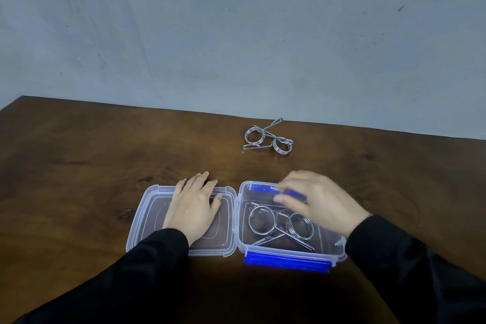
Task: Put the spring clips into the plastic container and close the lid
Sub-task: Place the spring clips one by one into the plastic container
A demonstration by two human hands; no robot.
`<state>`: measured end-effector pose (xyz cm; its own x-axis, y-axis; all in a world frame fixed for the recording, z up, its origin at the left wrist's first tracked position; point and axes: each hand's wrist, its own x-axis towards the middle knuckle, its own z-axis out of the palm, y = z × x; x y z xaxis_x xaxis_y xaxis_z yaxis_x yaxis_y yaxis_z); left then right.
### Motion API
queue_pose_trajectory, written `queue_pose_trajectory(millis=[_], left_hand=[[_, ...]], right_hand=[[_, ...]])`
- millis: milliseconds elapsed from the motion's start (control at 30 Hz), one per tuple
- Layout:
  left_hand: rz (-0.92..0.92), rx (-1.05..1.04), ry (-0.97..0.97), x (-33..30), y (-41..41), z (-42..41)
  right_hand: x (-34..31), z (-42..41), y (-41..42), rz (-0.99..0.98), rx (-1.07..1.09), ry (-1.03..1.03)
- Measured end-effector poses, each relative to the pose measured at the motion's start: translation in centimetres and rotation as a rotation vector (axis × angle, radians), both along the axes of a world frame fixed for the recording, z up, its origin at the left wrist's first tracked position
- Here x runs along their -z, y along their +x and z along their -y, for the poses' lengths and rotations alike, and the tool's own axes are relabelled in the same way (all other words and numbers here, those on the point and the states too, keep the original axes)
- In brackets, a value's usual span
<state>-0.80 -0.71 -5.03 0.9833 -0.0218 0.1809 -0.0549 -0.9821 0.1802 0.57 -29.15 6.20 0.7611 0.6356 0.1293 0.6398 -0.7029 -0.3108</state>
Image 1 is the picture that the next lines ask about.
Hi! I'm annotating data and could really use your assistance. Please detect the clear plastic container lid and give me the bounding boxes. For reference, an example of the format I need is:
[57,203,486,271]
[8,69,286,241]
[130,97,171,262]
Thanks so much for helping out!
[126,184,237,258]

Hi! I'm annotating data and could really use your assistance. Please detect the silver metal spring clip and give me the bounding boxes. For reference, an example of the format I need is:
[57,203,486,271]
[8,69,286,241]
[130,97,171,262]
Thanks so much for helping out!
[262,129,294,156]
[248,202,290,247]
[252,211,316,252]
[242,118,284,151]

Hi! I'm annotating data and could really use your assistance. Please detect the person's right hand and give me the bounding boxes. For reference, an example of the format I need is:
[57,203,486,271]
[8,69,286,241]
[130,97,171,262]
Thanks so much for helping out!
[273,170,373,238]

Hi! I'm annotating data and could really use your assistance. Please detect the person's left forearm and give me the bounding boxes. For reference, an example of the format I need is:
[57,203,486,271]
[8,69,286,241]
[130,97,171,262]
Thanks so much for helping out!
[13,228,190,324]

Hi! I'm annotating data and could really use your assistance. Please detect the person's right forearm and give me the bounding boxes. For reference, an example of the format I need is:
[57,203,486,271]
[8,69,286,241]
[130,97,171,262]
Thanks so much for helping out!
[344,214,486,324]

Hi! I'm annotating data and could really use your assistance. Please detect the person's left hand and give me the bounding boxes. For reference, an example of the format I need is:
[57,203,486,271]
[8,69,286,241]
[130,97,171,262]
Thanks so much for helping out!
[163,171,224,247]

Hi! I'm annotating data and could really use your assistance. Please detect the clear plastic container blue latches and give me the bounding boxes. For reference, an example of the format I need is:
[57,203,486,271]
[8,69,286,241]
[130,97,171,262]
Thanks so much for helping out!
[232,180,348,274]

